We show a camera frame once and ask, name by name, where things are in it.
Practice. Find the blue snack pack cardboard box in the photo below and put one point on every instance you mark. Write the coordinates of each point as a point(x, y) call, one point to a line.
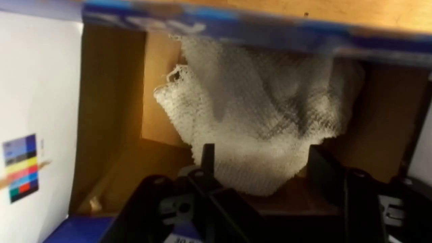
point(112, 112)

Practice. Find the white cloth rag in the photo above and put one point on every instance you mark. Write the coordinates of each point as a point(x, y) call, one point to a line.
point(260, 116)

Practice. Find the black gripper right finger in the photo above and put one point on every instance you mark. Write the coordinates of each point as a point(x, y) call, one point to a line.
point(359, 203)

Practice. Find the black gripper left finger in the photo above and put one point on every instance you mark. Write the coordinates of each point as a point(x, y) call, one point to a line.
point(179, 211)

